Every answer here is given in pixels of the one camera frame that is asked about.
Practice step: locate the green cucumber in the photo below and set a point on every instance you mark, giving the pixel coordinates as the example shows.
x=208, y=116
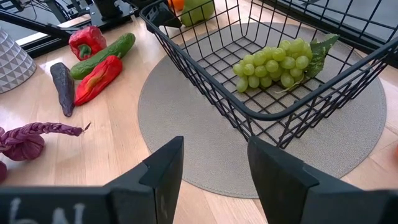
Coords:
x=105, y=54

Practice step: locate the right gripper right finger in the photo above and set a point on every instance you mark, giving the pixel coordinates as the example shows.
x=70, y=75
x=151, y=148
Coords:
x=280, y=186

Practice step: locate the green pear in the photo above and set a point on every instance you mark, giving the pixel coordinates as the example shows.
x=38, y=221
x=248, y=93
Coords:
x=197, y=14

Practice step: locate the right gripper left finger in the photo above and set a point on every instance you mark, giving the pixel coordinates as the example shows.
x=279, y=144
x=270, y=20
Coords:
x=161, y=186

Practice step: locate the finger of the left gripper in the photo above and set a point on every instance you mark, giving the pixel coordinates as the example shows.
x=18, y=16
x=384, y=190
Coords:
x=163, y=17

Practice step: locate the white geometric patterned pot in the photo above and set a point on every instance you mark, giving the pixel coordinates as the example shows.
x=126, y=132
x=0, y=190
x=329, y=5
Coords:
x=15, y=62

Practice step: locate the red bell pepper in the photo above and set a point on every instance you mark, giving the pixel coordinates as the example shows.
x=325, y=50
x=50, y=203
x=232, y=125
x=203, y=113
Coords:
x=90, y=37

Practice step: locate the orange mandarin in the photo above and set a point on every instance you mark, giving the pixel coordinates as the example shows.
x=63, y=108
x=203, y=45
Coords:
x=178, y=3

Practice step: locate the long red pepper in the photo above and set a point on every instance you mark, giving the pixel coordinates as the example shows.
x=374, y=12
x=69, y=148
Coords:
x=99, y=77

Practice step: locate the green grape bunch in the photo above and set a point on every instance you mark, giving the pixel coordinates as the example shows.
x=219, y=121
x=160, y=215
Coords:
x=272, y=65

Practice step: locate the round grey placemat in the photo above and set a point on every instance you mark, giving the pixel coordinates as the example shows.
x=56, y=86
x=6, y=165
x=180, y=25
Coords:
x=192, y=130

